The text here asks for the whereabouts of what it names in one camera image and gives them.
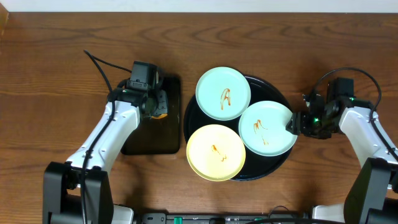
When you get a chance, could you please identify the yellow plate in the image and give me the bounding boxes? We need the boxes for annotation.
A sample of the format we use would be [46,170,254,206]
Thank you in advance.
[186,124,246,182]

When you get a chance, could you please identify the orange green scrub sponge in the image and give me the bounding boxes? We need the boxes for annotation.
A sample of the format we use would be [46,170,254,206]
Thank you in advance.
[151,113,167,119]

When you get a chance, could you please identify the black rectangular water tray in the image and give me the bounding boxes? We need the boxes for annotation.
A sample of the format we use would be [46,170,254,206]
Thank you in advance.
[121,77,181,156]

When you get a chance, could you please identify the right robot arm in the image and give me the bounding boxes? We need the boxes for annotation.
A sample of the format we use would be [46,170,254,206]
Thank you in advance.
[286,93,397,223]

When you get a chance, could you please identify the light blue plate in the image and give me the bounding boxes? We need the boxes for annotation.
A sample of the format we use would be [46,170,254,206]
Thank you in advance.
[195,67,251,121]
[238,101,297,157]

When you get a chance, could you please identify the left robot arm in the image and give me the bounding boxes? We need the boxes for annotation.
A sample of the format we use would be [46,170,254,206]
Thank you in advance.
[42,88,169,224]

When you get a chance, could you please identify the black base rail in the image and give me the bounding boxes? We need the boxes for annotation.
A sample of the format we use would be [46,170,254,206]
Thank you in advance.
[132,212,309,224]

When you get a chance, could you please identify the light blue plate top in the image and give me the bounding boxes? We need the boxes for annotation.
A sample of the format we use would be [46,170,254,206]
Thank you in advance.
[195,67,251,121]

